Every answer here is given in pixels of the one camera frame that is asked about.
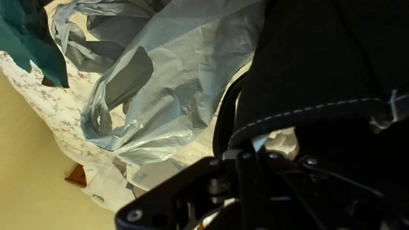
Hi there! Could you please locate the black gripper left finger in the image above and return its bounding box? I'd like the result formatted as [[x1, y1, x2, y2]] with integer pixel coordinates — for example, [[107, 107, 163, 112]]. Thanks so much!
[[114, 148, 261, 230]]

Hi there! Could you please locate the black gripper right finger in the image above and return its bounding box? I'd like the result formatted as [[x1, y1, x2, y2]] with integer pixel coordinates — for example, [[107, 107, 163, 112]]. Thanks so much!
[[259, 148, 409, 230]]

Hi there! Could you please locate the white cloth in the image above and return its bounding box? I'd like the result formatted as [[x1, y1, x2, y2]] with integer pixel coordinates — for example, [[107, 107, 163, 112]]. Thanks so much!
[[250, 126, 300, 159]]

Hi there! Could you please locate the black fabric bag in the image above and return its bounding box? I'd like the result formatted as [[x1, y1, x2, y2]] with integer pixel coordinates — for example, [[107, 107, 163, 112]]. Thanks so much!
[[212, 0, 409, 201]]

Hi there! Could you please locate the crumpled clear plastic bag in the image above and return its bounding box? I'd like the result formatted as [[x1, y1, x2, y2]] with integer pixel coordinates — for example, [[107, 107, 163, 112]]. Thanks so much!
[[50, 0, 267, 190]]

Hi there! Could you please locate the teal cloth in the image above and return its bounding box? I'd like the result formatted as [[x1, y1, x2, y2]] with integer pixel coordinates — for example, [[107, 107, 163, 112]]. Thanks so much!
[[0, 0, 70, 89]]

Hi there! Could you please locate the floral bedspread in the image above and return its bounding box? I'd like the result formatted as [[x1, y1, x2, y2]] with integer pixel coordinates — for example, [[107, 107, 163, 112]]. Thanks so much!
[[0, 49, 253, 214]]

